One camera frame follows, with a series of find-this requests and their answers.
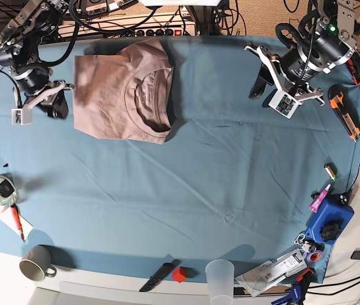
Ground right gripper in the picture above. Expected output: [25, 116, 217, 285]
[11, 65, 74, 119]

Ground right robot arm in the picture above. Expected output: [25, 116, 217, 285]
[0, 1, 79, 125]

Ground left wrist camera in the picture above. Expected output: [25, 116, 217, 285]
[269, 90, 299, 119]

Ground black knob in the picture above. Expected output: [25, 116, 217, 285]
[319, 221, 342, 243]

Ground red cube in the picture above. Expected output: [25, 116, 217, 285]
[171, 267, 187, 283]

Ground white paper note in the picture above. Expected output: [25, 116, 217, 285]
[0, 207, 33, 240]

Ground translucent plastic cup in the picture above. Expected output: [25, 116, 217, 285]
[205, 259, 234, 305]

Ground blue box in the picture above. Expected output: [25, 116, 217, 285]
[304, 193, 354, 245]

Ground packaging card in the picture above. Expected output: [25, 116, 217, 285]
[235, 249, 307, 297]

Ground blue clamp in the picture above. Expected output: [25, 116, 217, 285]
[271, 268, 315, 305]

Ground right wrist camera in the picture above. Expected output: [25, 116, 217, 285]
[11, 108, 32, 125]

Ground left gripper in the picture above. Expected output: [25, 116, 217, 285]
[249, 46, 319, 100]

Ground pink T-shirt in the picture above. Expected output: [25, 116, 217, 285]
[72, 38, 173, 144]

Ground power strip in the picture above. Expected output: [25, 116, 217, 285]
[121, 28, 193, 37]

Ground purple tape roll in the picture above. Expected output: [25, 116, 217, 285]
[307, 250, 323, 263]

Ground red pen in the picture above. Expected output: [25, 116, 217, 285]
[10, 204, 25, 242]

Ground small battery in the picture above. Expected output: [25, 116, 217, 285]
[324, 163, 337, 180]

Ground orange black tool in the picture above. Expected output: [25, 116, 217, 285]
[346, 52, 360, 87]

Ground grey ceramic mug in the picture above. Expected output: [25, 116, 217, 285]
[19, 245, 57, 282]

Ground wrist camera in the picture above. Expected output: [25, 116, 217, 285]
[11, 108, 32, 125]
[269, 90, 299, 119]

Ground orange black utility knife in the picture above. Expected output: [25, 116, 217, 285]
[328, 84, 360, 142]

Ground metal keyring clips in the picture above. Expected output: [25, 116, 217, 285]
[294, 233, 317, 254]

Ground purple glue tube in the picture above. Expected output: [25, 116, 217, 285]
[309, 184, 331, 213]

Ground blue table cloth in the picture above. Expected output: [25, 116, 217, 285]
[0, 36, 360, 282]

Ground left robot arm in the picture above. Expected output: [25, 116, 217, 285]
[245, 1, 357, 105]

